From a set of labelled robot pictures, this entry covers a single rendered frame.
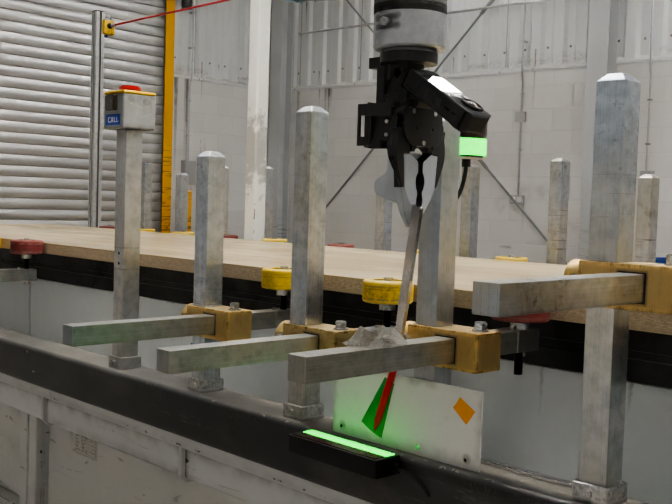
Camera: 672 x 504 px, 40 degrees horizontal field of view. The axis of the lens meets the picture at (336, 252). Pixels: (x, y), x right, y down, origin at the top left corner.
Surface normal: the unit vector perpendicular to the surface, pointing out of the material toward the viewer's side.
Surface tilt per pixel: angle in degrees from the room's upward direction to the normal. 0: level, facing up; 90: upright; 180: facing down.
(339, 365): 90
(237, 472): 90
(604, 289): 90
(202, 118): 90
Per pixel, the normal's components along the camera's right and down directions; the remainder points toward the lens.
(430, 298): -0.72, 0.01
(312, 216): 0.69, 0.06
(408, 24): -0.18, 0.05
